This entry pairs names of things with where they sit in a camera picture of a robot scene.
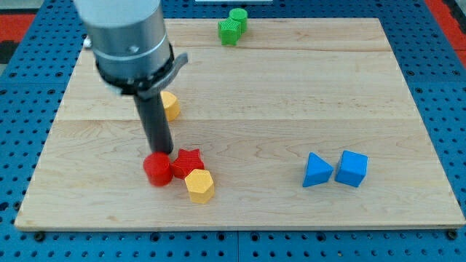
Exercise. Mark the blue cube block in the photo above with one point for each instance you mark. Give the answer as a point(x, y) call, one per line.
point(352, 168)

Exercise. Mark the green cylinder block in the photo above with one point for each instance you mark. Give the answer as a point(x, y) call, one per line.
point(240, 15)

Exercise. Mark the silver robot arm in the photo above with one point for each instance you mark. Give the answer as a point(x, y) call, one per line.
point(130, 43)

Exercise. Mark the red star block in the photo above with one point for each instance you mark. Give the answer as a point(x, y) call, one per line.
point(186, 161)

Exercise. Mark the red cylinder block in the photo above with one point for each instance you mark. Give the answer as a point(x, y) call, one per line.
point(157, 169)

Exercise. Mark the green star block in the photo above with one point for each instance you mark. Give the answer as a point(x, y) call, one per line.
point(229, 31)

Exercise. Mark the yellow hexagon block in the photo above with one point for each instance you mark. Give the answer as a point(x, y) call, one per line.
point(200, 186)

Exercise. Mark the wooden board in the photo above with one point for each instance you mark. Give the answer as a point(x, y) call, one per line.
point(255, 111)

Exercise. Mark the yellow cylinder block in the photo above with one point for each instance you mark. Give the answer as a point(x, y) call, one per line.
point(171, 105)

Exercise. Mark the blue triangle block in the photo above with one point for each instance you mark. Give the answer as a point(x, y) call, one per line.
point(317, 171)

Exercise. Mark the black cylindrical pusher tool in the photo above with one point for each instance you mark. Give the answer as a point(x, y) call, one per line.
point(154, 121)

